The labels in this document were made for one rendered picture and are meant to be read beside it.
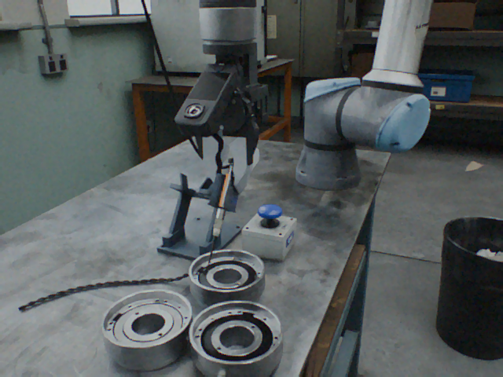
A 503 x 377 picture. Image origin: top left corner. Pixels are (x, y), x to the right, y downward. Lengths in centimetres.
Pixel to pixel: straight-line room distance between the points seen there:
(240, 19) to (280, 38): 384
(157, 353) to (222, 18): 40
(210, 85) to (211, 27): 7
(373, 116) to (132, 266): 51
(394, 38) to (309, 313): 53
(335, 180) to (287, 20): 350
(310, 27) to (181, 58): 175
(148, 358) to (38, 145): 203
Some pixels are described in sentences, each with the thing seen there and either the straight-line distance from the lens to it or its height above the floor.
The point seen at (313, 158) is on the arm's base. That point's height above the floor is 86.
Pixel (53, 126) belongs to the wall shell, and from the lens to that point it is 253.
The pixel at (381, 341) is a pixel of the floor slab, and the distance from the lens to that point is 182.
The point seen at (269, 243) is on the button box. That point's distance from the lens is 69.
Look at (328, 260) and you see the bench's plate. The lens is 71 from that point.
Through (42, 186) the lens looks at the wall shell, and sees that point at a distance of 251.
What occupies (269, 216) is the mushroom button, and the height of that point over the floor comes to 87.
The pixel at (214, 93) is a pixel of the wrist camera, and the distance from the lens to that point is 56.
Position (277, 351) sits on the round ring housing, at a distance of 50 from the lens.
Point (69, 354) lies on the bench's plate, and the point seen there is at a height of 80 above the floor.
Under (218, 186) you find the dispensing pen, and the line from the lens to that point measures 63.
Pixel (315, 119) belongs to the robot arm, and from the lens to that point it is 95.
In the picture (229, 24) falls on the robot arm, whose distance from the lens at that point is 58.
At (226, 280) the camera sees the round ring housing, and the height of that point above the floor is 81.
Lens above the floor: 117
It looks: 22 degrees down
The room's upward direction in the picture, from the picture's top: 1 degrees counter-clockwise
